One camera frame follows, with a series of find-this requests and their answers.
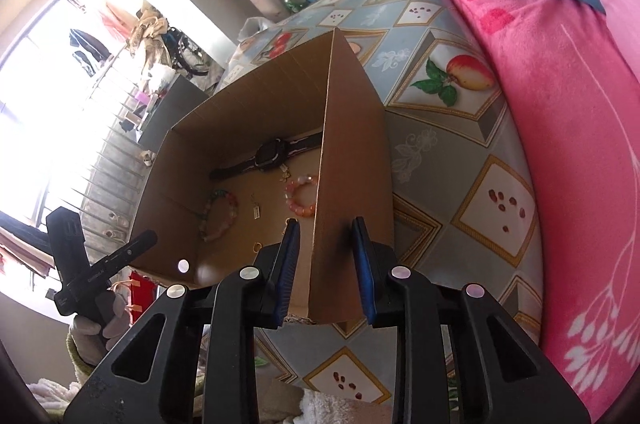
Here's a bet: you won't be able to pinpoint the peach bead bracelet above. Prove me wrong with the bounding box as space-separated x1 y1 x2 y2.
283 175 320 220

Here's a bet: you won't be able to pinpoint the multicolour bead bracelet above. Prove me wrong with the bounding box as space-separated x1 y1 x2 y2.
197 188 241 244

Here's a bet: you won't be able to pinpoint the pink strap digital watch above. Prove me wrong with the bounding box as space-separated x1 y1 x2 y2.
252 200 262 220

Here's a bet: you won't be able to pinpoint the white gloved left hand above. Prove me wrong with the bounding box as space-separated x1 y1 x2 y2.
70 293 130 366

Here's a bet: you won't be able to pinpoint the red gift bag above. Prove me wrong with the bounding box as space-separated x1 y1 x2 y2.
127 270 157 323

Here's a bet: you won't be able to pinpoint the black wrist watch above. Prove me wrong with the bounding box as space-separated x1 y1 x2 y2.
208 132 323 181

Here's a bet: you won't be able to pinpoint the white fluffy blanket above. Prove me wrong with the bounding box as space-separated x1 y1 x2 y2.
27 375 393 424

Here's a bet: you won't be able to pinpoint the brown cardboard box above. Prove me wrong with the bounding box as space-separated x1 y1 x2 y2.
134 30 394 324

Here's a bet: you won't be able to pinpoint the patterned fruit tablecloth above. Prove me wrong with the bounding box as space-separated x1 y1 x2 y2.
214 0 547 407

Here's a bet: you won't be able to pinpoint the dark grey cabinet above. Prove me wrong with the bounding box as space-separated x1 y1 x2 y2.
138 76 208 153

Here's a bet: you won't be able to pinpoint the pile of clothes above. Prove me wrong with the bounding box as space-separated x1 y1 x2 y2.
127 0 213 77

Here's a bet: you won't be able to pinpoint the white plastic bags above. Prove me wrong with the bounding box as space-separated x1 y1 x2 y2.
238 17 274 43

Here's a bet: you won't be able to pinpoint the pink floral quilt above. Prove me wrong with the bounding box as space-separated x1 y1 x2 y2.
452 0 639 423

